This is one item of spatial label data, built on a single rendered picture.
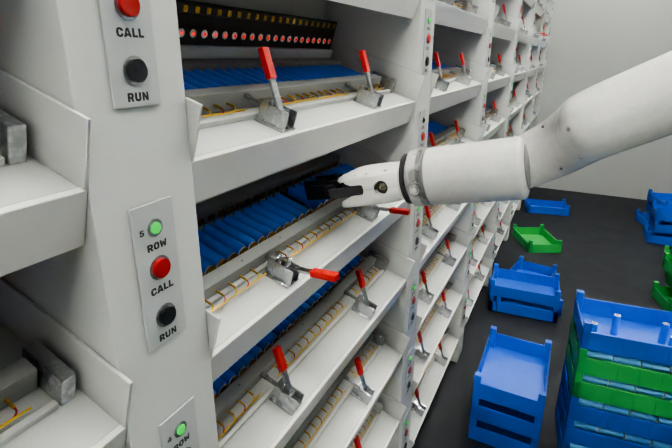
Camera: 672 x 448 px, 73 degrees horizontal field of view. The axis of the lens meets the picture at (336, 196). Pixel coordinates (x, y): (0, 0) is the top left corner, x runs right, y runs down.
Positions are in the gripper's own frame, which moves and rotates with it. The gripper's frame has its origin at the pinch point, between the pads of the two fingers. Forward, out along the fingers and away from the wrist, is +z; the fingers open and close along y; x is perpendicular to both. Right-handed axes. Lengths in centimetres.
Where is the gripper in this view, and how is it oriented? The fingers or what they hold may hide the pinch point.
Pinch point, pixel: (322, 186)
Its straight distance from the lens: 75.1
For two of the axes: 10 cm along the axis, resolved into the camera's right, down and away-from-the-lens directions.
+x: -1.9, -9.6, -1.9
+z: -8.7, 0.7, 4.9
